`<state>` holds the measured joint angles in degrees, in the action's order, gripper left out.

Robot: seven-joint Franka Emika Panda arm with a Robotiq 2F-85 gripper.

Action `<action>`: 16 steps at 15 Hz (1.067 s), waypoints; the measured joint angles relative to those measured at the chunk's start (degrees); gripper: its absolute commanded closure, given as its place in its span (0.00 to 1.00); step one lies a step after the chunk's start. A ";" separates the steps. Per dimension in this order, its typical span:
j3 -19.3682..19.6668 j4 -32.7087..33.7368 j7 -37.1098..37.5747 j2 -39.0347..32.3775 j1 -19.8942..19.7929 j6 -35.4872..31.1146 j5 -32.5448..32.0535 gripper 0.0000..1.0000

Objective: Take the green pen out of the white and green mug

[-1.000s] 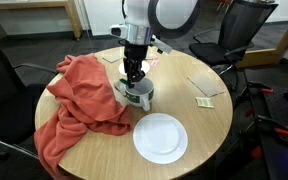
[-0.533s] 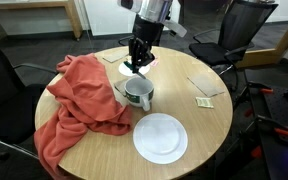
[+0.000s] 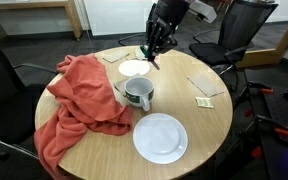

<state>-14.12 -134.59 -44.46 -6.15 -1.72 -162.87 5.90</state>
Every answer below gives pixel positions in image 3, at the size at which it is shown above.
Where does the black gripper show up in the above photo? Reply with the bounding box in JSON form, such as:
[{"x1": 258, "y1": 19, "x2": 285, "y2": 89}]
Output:
[{"x1": 145, "y1": 0, "x2": 191, "y2": 63}]

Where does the green pen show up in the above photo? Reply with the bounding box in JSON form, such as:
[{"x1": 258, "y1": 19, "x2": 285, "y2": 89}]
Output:
[{"x1": 139, "y1": 45, "x2": 161, "y2": 71}]

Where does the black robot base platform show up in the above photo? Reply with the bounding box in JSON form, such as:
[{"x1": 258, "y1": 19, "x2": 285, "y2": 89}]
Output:
[{"x1": 250, "y1": 84, "x2": 288, "y2": 180}]

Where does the white and green mug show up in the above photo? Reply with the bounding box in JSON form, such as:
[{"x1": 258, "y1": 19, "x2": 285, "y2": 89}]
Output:
[{"x1": 123, "y1": 75, "x2": 155, "y2": 113}]

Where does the black mesh office chair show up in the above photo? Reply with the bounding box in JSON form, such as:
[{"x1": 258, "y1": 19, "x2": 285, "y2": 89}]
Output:
[
  {"x1": 118, "y1": 6, "x2": 152, "y2": 48},
  {"x1": 188, "y1": 0, "x2": 279, "y2": 92},
  {"x1": 0, "y1": 31, "x2": 58, "y2": 161}
]

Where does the grey cardboard coaster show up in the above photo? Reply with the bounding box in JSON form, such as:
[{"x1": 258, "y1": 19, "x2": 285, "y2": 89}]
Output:
[
  {"x1": 133, "y1": 48, "x2": 148, "y2": 61},
  {"x1": 113, "y1": 77, "x2": 132, "y2": 98},
  {"x1": 102, "y1": 49, "x2": 131, "y2": 64}
]

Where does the white round paper disc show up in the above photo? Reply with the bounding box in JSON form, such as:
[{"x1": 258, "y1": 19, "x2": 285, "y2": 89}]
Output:
[{"x1": 117, "y1": 59, "x2": 151, "y2": 78}]

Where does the clear plastic packet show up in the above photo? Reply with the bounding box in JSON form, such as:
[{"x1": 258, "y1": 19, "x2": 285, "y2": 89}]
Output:
[{"x1": 187, "y1": 73, "x2": 226, "y2": 98}]

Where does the yellow-green sachet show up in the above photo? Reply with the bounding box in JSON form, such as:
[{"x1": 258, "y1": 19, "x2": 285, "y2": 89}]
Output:
[{"x1": 195, "y1": 96, "x2": 215, "y2": 110}]

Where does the orange fleece cloth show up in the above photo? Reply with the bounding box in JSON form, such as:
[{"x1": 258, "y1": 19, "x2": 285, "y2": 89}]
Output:
[{"x1": 33, "y1": 53, "x2": 133, "y2": 180}]

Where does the white ceramic plate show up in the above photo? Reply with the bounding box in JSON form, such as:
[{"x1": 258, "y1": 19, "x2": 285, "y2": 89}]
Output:
[{"x1": 132, "y1": 112, "x2": 189, "y2": 165}]

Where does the light wooden desk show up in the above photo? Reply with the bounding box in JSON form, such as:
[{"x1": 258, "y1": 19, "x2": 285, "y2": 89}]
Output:
[{"x1": 0, "y1": 0, "x2": 84, "y2": 43}]

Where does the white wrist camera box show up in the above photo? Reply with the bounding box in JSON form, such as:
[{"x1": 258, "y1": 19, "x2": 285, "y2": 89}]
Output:
[{"x1": 188, "y1": 0, "x2": 218, "y2": 24}]

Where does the black clamp orange handle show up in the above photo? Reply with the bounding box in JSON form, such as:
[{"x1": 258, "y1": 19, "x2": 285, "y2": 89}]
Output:
[
  {"x1": 254, "y1": 114, "x2": 288, "y2": 137},
  {"x1": 247, "y1": 81, "x2": 275, "y2": 95}
]

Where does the black clamp red handle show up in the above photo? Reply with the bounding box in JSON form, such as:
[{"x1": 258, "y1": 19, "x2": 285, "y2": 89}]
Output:
[{"x1": 250, "y1": 145, "x2": 264, "y2": 159}]

